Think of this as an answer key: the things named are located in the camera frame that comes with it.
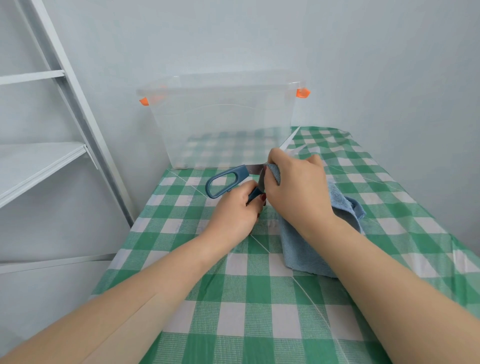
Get green white checkered tablecloth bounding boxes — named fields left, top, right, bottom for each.
left=89, top=126, right=480, bottom=364

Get person's left forearm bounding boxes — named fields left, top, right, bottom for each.
left=0, top=234, right=226, bottom=364

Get person's right forearm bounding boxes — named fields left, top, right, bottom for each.
left=311, top=215, right=480, bottom=364

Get person's left hand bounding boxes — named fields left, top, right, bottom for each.
left=198, top=179, right=268, bottom=252

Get blue microfibre cloth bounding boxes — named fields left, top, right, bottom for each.
left=264, top=163, right=367, bottom=279

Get person's right hand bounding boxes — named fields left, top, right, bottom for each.
left=263, top=147, right=337, bottom=241

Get blue handled steel scissors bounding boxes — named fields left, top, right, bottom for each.
left=205, top=125, right=302, bottom=205

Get white metal shelf rack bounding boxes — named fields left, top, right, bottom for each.
left=0, top=0, right=135, bottom=275

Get clear plastic storage box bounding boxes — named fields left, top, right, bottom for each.
left=136, top=71, right=311, bottom=170

